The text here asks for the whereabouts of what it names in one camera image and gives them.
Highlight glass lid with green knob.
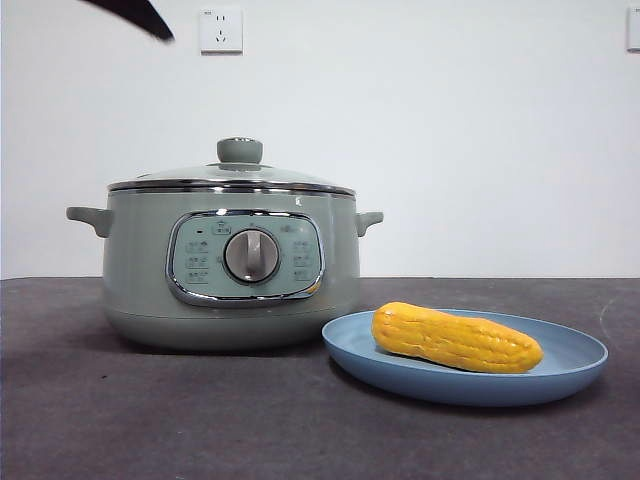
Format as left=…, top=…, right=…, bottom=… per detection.
left=107, top=137, right=358, bottom=195

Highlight yellow corn cob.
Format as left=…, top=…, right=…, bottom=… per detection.
left=371, top=301, right=545, bottom=374

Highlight pale green electric steamer pot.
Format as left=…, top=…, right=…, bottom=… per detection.
left=65, top=188, right=385, bottom=351

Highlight blue round plate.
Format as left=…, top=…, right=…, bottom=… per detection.
left=321, top=309, right=610, bottom=407

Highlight white wall power socket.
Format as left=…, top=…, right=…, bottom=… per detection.
left=200, top=7, right=245, bottom=56

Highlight white wall switch plate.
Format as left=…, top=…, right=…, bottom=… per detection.
left=626, top=7, right=640, bottom=53

